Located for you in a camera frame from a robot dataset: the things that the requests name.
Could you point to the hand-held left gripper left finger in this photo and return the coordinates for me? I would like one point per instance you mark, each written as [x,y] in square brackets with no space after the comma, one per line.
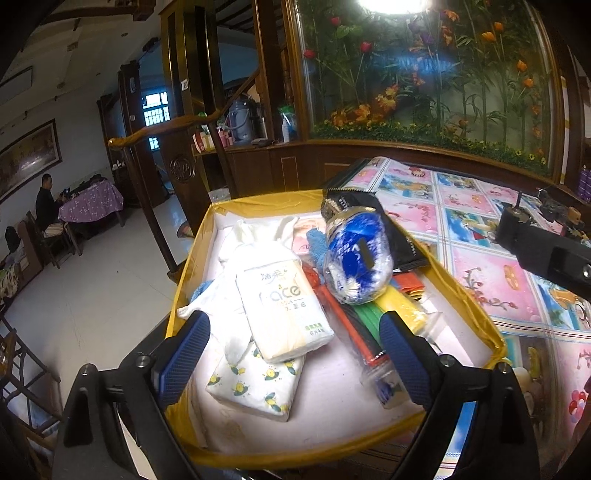
[182,355]

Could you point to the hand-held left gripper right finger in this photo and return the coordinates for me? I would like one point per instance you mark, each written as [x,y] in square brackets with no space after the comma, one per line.
[404,360]

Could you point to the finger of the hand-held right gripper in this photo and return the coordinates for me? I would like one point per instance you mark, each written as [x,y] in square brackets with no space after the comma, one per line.
[554,254]

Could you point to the clear bag of coloured cloths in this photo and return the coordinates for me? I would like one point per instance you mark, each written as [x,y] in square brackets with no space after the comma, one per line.
[401,304]

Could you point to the stained white cloth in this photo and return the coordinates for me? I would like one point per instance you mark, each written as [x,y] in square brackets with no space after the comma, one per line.
[217,304]

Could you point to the blue cloth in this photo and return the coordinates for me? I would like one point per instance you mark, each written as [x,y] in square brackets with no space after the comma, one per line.
[316,247]
[199,288]

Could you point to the lemon print white packet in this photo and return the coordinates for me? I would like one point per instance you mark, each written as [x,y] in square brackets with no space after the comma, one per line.
[254,387]

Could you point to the yellow box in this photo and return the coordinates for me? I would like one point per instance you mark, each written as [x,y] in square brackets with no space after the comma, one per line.
[323,406]

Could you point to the white tissue pack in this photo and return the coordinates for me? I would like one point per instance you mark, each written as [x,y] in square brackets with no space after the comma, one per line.
[281,309]

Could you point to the blue and white packet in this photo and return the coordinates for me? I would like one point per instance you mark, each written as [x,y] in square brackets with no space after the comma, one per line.
[358,258]

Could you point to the black packet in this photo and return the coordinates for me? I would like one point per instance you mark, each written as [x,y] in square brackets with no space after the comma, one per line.
[401,244]

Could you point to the black motor with shaft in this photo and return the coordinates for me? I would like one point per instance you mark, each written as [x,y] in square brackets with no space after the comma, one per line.
[510,226]

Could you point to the purple bottle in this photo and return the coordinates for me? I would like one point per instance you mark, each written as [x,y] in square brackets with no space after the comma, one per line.
[585,184]

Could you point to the pink printed box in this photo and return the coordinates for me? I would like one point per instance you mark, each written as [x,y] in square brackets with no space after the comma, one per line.
[307,230]

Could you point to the table with purple cloth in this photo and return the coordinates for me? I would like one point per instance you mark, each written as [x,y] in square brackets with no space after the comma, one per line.
[90,203]

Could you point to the carved wooden chair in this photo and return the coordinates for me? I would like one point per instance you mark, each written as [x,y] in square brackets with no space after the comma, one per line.
[181,168]

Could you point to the framed artificial flower panel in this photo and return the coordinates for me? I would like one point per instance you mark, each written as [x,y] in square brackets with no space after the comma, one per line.
[415,69]

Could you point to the blue thermos jug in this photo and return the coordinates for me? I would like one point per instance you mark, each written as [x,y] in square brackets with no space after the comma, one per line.
[242,122]

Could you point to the barred window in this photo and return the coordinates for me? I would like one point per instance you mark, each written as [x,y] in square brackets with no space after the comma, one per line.
[156,110]

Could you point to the white spray bottle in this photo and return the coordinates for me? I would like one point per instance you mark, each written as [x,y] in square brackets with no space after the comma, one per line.
[286,127]

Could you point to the framed wall painting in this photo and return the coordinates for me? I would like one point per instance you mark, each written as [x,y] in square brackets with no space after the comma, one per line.
[27,159]

